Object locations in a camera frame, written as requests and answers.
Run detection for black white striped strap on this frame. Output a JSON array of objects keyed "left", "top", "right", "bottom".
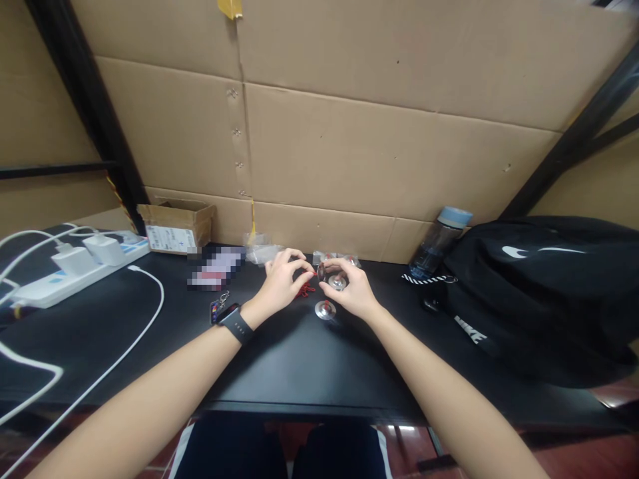
[{"left": 401, "top": 272, "right": 459, "bottom": 287}]

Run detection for dark water bottle blue lid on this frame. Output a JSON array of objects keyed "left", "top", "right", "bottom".
[{"left": 407, "top": 205, "right": 475, "bottom": 281}]

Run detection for person's left fingers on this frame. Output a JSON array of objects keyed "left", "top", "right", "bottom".
[{"left": 266, "top": 247, "right": 308, "bottom": 274}]

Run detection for red cord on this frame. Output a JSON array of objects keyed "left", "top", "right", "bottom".
[{"left": 294, "top": 271, "right": 319, "bottom": 300}]

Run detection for person's right hand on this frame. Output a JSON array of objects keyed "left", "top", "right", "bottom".
[{"left": 318, "top": 257, "right": 384, "bottom": 321}]

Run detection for colourful keychain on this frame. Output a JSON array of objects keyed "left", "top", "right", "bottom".
[{"left": 209, "top": 290, "right": 232, "bottom": 326}]

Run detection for clear plastic bag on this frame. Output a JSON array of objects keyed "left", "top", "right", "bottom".
[
  {"left": 311, "top": 249, "right": 361, "bottom": 269},
  {"left": 242, "top": 231, "right": 286, "bottom": 266}
]

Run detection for pink white flat packet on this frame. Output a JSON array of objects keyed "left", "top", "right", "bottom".
[{"left": 186, "top": 246, "right": 246, "bottom": 291}]

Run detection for black backpack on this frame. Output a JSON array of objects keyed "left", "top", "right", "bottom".
[{"left": 441, "top": 215, "right": 639, "bottom": 391}]

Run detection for person's right fingers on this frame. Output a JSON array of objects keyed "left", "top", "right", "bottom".
[{"left": 319, "top": 257, "right": 363, "bottom": 302}]

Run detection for white power strip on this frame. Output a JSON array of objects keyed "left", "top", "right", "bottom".
[{"left": 9, "top": 234, "right": 152, "bottom": 309}]

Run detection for large flattened cardboard sheet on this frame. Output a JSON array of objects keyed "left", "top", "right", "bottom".
[{"left": 69, "top": 0, "right": 639, "bottom": 265}]

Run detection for small open cardboard box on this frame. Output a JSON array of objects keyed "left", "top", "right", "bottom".
[{"left": 136, "top": 196, "right": 218, "bottom": 257}]

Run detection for black metal shelf frame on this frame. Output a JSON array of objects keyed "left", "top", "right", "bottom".
[{"left": 0, "top": 0, "right": 639, "bottom": 236}]

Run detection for person's legs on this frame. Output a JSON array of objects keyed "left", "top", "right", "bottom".
[{"left": 172, "top": 414, "right": 396, "bottom": 479}]

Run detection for white cable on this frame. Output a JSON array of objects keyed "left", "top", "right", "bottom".
[
  {"left": 0, "top": 341, "right": 66, "bottom": 403},
  {"left": 0, "top": 224, "right": 97, "bottom": 293},
  {"left": 0, "top": 229, "right": 69, "bottom": 260},
  {"left": 0, "top": 265, "right": 166, "bottom": 479}
]

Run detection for person's left hand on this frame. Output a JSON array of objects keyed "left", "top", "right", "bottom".
[{"left": 248, "top": 247, "right": 315, "bottom": 328}]

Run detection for white charger plug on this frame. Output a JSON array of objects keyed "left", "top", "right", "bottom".
[
  {"left": 51, "top": 246, "right": 95, "bottom": 276},
  {"left": 81, "top": 234, "right": 126, "bottom": 266}
]

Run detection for yellow strap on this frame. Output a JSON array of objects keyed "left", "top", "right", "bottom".
[{"left": 248, "top": 197, "right": 262, "bottom": 246}]

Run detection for silver metal disc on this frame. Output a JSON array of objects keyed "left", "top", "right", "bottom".
[
  {"left": 316, "top": 261, "right": 350, "bottom": 293},
  {"left": 313, "top": 299, "right": 341, "bottom": 325}
]

